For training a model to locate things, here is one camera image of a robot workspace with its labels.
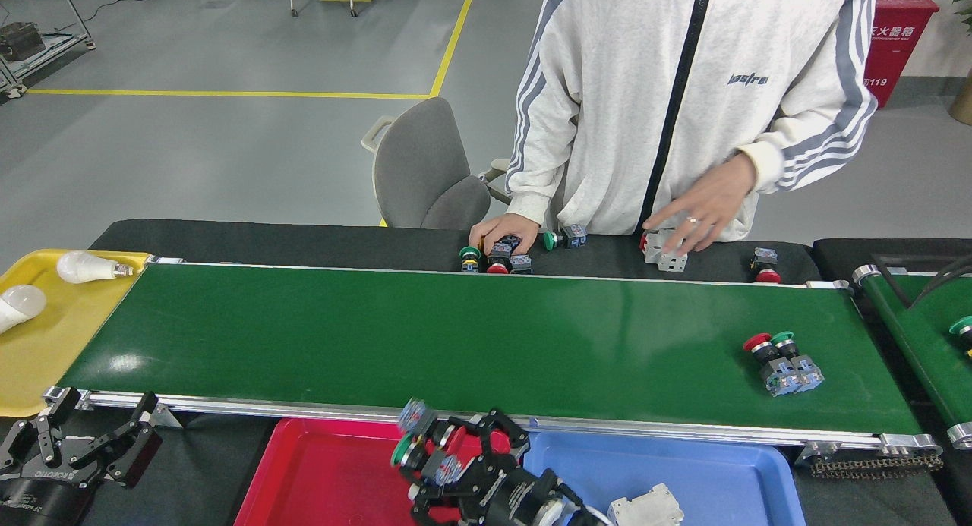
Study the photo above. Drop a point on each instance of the black equipment box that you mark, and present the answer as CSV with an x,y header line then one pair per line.
x,y
19,40

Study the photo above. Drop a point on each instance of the short green conveyor belt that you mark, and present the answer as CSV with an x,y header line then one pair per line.
x,y
926,336

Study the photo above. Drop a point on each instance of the grey office chair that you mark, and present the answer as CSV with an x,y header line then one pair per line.
x,y
425,169

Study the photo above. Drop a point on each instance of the white light bulb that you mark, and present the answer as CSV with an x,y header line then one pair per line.
x,y
83,266
19,306

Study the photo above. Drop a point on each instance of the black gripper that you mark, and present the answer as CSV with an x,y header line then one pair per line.
x,y
38,499
516,499

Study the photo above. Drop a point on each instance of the person's left hand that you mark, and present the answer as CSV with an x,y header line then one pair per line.
x,y
714,203

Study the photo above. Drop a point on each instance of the yellow plastic tray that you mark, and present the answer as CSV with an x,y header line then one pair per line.
x,y
53,344

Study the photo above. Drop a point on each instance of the black guide bar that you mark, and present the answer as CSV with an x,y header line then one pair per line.
x,y
890,281

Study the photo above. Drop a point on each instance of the long green conveyor belt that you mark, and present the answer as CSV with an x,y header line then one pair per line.
x,y
456,336

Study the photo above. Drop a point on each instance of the person's right hand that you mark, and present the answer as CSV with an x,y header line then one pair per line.
x,y
509,228

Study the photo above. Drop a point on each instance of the red fire extinguisher box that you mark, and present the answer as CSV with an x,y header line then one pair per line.
x,y
900,48

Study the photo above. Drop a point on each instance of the yellow push button switch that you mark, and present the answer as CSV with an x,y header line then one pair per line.
x,y
509,242

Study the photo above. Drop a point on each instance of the person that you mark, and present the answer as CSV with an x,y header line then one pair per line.
x,y
668,93

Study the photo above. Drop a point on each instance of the white circuit breaker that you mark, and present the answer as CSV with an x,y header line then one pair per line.
x,y
654,254
645,511

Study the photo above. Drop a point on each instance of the potted green plant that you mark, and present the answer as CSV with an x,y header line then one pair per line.
x,y
964,101

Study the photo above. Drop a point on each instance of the blue plastic tray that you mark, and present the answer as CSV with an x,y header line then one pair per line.
x,y
721,480

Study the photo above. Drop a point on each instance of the grey metal shelf rack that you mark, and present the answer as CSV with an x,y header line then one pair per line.
x,y
53,51

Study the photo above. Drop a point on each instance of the red plastic tray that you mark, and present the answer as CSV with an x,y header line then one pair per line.
x,y
319,480

